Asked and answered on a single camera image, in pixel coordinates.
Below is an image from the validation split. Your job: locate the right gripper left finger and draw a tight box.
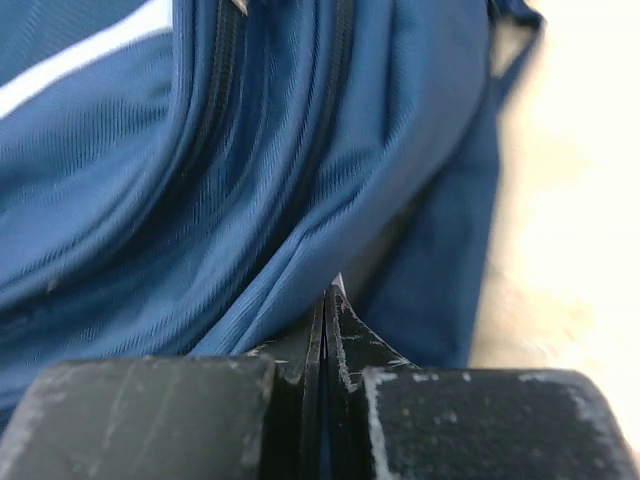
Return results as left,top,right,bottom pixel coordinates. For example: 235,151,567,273
1,303,324,479

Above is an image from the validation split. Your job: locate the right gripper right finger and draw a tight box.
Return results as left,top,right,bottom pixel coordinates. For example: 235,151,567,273
324,288,639,479

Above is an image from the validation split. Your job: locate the navy blue student backpack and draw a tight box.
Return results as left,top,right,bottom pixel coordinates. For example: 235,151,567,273
1,1,544,419

